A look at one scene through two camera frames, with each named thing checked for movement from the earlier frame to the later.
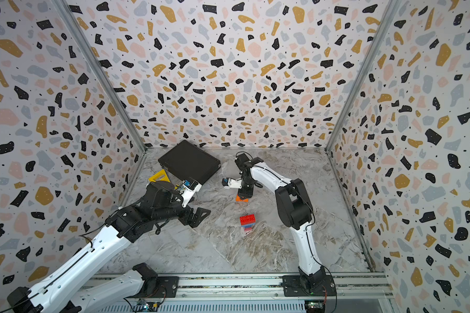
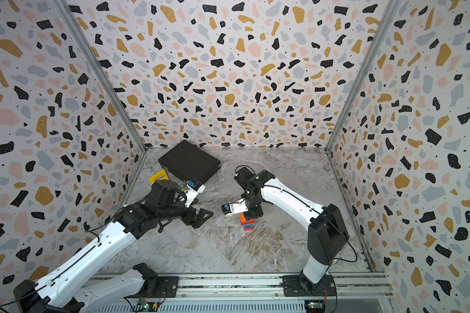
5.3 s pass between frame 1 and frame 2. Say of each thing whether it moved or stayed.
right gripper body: moved
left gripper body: stayed
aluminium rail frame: stayed
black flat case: stayed
